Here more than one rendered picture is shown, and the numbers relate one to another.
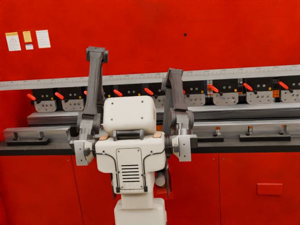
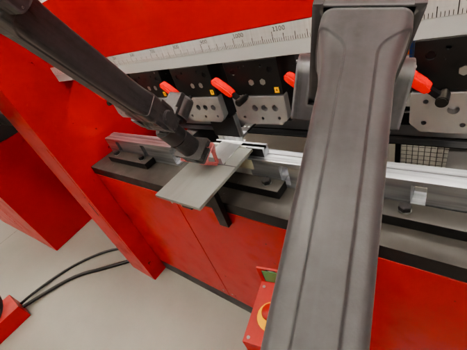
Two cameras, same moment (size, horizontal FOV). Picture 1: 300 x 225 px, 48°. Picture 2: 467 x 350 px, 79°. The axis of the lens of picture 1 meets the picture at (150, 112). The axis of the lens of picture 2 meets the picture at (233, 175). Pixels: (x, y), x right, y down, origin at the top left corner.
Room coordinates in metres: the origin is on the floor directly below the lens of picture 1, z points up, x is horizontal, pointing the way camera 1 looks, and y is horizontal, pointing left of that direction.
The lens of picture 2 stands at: (1.48, -0.18, 1.45)
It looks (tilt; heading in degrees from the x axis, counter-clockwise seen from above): 35 degrees down; 36
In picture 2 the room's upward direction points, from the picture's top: 21 degrees counter-clockwise
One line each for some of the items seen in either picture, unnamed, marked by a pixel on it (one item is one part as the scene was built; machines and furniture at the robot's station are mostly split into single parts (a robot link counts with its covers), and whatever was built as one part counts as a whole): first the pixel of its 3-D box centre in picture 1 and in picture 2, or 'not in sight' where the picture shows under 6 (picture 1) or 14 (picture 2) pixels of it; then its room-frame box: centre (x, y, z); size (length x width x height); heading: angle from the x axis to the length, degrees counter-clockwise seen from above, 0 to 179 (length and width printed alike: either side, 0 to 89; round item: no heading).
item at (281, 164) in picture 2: not in sight; (251, 163); (2.15, 0.23, 0.92); 0.39 x 0.06 x 0.10; 79
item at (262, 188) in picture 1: (269, 189); not in sight; (1.81, -0.70, 0.59); 0.15 x 0.02 x 0.07; 79
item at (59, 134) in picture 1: (37, 134); (142, 147); (2.27, 0.82, 0.92); 0.50 x 0.06 x 0.10; 79
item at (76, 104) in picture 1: (74, 97); (162, 91); (2.20, 0.50, 1.19); 0.15 x 0.09 x 0.17; 79
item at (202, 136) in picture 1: (199, 138); (459, 226); (1.99, -0.30, 0.89); 0.30 x 0.05 x 0.03; 79
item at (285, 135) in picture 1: (264, 137); not in sight; (1.92, -0.70, 0.89); 0.30 x 0.05 x 0.03; 79
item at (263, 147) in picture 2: not in sight; (239, 147); (2.16, 0.26, 0.99); 0.20 x 0.03 x 0.03; 79
